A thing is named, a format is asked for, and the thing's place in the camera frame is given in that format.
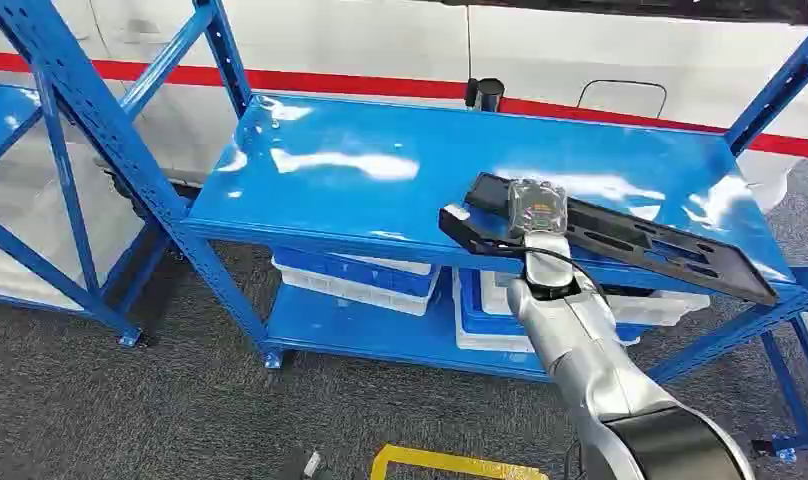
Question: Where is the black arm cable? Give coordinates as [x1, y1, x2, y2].
[471, 243, 609, 301]

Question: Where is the white plastic crate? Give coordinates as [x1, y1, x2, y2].
[479, 270, 711, 328]

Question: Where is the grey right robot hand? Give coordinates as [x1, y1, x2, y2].
[507, 178, 570, 238]

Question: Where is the black robot foot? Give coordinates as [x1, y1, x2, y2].
[289, 450, 334, 480]

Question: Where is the yellow floor tape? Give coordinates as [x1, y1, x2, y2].
[370, 444, 550, 480]

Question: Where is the long black plastic tray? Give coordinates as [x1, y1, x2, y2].
[438, 172, 780, 307]

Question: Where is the blue and white crate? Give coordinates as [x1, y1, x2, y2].
[451, 267, 652, 354]
[271, 247, 442, 317]

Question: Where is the blue metal shelf rack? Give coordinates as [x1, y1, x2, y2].
[0, 66, 175, 350]
[0, 0, 808, 465]

